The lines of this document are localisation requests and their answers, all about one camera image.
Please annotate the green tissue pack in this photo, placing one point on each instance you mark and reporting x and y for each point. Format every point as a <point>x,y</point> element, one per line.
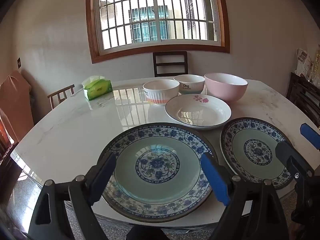
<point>98,88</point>

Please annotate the white bowl with blue band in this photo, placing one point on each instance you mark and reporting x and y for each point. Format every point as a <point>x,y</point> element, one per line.
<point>191,85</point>

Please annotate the white plate with pink flowers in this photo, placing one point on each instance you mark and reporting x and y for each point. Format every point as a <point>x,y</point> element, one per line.
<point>200,112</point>

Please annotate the white ribbed bowl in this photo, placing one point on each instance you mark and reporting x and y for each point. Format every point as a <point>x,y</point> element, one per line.
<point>160,93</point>

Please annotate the brown board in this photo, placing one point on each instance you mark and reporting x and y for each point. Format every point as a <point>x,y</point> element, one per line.
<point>16,100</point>

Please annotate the light wooden chair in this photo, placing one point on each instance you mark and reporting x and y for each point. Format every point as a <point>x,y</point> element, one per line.
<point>61,93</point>

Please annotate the pink bowl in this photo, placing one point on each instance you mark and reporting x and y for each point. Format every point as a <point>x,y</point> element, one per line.
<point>227,90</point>

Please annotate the newspaper bundle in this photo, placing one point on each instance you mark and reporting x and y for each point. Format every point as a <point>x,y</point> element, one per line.
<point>303,61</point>

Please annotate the barred window with wooden frame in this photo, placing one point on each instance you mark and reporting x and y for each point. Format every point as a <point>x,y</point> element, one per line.
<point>157,17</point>

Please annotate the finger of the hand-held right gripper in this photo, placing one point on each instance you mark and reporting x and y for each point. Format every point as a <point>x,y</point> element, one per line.
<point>310,133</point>
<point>293,158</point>

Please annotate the yellow plastic bag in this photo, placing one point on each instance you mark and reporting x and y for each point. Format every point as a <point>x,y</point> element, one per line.
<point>316,67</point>

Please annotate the dark wooden furniture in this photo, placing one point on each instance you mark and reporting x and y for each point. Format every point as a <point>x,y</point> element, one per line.
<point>303,95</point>

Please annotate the small blue floral plate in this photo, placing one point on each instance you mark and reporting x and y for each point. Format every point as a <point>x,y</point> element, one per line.
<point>250,136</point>

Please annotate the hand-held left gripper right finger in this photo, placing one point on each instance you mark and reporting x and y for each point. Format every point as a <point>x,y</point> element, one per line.
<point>215,180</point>

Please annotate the dark wall switch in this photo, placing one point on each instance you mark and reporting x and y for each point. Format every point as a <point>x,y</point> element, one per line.
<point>19,63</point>

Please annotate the dark wooden chair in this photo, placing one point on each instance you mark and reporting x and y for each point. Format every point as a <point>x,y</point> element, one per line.
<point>170,65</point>

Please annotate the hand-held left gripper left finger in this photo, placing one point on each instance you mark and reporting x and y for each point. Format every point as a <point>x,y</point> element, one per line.
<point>100,178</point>

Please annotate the large blue floral plate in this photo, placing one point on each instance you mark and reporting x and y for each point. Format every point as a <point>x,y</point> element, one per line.
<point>155,180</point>

